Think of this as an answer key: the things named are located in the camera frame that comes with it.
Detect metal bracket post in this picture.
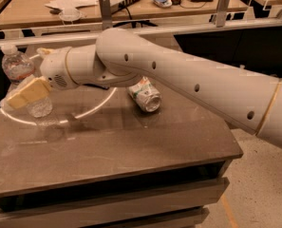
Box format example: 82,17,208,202
99,0,113,29
214,0,230,28

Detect clear plastic water bottle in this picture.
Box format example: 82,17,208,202
1,44,53,118

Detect blue white face mask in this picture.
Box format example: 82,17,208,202
153,0,172,8

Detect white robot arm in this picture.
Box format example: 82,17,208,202
5,28,282,148

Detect left metal bracket post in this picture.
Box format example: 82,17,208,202
99,0,113,29

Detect white green soda can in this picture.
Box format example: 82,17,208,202
127,77,161,112

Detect metal guard rail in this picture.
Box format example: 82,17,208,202
0,18,282,48

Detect right metal bracket post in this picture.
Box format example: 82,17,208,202
214,0,230,28

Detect white paper sheets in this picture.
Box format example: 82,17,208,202
46,0,99,10

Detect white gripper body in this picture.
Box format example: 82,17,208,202
40,47,78,90

